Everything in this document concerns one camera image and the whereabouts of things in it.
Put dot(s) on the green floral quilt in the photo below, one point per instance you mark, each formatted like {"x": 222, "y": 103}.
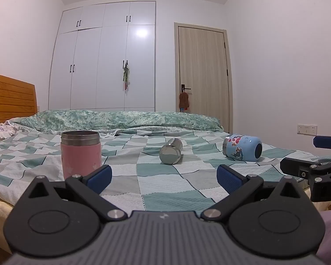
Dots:
{"x": 113, "y": 118}

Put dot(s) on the white wardrobe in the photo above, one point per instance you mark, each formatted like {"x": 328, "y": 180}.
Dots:
{"x": 104, "y": 58}

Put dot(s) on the pink steel-rimmed cup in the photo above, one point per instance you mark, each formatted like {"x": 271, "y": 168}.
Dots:
{"x": 81, "y": 154}

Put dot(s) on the white wall socket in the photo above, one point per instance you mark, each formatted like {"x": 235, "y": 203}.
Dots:
{"x": 307, "y": 129}

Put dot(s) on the light wooden door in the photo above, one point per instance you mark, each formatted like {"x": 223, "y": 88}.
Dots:
{"x": 202, "y": 71}

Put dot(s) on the green hanging ornament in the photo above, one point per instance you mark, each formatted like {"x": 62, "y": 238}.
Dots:
{"x": 126, "y": 74}

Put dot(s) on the plain stainless steel cup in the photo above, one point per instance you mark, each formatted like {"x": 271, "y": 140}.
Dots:
{"x": 169, "y": 151}

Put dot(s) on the blue cartoon print cup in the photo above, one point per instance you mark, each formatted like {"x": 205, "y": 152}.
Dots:
{"x": 241, "y": 146}

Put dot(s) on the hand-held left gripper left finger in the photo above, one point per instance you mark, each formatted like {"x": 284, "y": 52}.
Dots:
{"x": 100, "y": 177}

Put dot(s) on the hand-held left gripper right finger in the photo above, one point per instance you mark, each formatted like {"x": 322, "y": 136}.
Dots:
{"x": 227, "y": 177}

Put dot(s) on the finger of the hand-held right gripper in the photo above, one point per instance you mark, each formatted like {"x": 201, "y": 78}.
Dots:
{"x": 327, "y": 142}
{"x": 296, "y": 167}

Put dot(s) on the checkered green bedsheet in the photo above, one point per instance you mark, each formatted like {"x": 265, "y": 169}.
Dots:
{"x": 154, "y": 176}

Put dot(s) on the wooden headboard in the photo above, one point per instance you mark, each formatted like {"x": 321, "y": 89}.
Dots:
{"x": 11, "y": 99}

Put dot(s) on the brown hanging bag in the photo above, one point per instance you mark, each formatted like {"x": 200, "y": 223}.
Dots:
{"x": 183, "y": 100}

